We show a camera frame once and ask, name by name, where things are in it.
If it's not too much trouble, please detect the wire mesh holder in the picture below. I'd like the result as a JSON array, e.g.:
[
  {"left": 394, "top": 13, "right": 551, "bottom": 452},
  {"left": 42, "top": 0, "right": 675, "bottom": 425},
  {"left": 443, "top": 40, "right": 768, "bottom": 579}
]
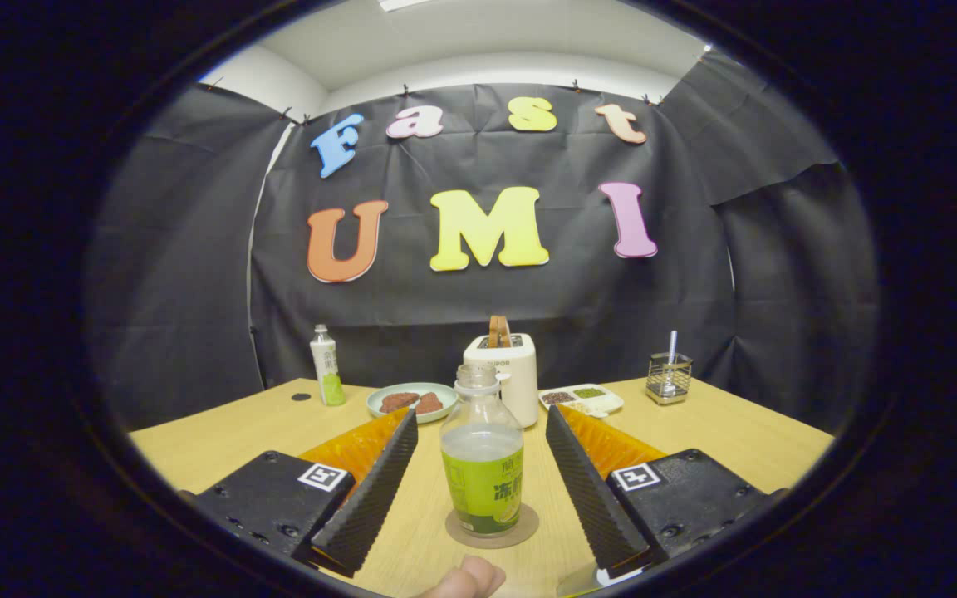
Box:
[{"left": 645, "top": 352, "right": 694, "bottom": 405}]

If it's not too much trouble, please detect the pale green plate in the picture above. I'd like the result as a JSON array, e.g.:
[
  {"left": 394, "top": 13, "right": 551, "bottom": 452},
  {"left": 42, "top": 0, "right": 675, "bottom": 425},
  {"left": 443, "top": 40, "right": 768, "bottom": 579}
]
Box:
[{"left": 366, "top": 382, "right": 459, "bottom": 424}]

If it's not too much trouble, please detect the round brown coaster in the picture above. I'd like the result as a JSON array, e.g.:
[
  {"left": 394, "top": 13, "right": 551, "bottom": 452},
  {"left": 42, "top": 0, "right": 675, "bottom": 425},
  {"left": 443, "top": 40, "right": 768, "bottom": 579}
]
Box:
[{"left": 445, "top": 502, "right": 540, "bottom": 549}]

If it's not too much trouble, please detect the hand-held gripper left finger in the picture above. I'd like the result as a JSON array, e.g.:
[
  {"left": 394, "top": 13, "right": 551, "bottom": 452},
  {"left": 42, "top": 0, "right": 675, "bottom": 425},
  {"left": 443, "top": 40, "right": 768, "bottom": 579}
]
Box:
[{"left": 192, "top": 407, "right": 420, "bottom": 578}]

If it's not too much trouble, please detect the green label juice bottle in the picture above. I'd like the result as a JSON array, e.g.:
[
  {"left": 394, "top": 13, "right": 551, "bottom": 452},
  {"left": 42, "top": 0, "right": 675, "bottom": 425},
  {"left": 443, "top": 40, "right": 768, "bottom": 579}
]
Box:
[{"left": 439, "top": 363, "right": 525, "bottom": 537}]

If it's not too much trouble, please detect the slim white bottle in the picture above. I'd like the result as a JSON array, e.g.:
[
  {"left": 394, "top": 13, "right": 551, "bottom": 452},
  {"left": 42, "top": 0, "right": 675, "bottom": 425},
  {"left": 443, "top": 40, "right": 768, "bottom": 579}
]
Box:
[{"left": 310, "top": 324, "right": 347, "bottom": 407}]

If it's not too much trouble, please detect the wooden table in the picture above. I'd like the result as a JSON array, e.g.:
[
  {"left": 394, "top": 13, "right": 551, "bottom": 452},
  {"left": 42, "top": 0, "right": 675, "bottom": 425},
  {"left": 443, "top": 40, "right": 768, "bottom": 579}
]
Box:
[{"left": 128, "top": 378, "right": 835, "bottom": 598}]

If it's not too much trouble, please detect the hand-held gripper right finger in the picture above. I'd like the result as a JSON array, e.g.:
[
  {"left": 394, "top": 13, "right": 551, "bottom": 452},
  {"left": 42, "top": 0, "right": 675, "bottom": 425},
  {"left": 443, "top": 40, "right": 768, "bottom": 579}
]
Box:
[{"left": 545, "top": 404, "right": 772, "bottom": 581}]

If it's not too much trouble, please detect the white divided tray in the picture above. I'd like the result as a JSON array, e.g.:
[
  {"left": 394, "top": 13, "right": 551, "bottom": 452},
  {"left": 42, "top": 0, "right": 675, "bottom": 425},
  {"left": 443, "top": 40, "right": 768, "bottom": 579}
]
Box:
[{"left": 538, "top": 384, "right": 625, "bottom": 419}]

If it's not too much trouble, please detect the white toaster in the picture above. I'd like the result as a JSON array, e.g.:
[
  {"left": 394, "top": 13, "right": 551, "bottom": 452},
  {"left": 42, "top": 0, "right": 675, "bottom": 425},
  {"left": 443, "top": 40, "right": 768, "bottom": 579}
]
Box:
[{"left": 463, "top": 332, "right": 539, "bottom": 429}]

